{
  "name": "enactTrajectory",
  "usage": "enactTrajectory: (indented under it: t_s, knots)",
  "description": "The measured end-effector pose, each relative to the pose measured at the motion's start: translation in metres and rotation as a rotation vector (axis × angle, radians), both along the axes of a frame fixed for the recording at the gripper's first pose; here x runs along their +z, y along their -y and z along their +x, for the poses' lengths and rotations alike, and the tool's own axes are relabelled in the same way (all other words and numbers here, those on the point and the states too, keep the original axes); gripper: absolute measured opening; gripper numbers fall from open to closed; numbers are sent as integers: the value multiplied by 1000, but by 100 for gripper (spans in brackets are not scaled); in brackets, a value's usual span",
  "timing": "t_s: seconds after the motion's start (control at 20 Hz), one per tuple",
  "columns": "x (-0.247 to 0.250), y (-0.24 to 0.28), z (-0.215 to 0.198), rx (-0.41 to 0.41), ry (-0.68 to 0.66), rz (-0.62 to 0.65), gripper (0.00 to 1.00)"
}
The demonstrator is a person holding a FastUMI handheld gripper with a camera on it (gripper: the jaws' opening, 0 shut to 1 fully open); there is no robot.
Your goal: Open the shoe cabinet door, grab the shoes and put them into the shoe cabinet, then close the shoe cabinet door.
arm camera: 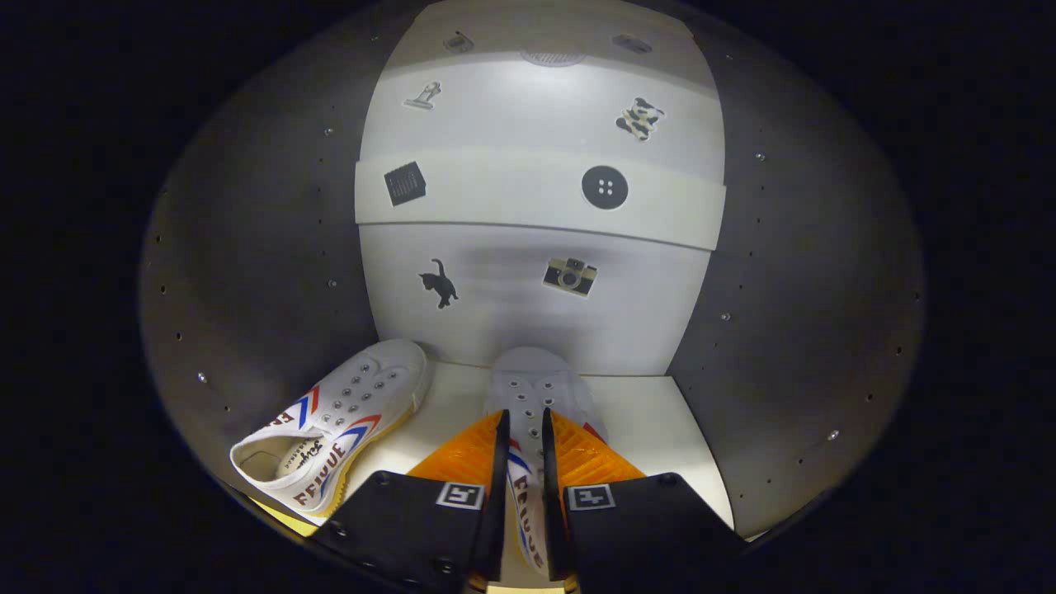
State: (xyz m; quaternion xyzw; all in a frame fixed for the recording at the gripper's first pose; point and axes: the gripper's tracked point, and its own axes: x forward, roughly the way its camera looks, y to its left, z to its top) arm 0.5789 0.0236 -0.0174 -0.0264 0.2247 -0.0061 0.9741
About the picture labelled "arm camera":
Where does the white canvas shoe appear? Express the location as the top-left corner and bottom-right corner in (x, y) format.
(483, 346), (611, 574)
(229, 338), (430, 521)

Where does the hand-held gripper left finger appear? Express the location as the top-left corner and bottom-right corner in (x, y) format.
(312, 410), (511, 594)

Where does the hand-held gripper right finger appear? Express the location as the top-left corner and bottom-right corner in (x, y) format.
(540, 407), (747, 594)

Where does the dark grey shoe cabinet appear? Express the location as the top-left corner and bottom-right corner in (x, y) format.
(139, 0), (926, 570)

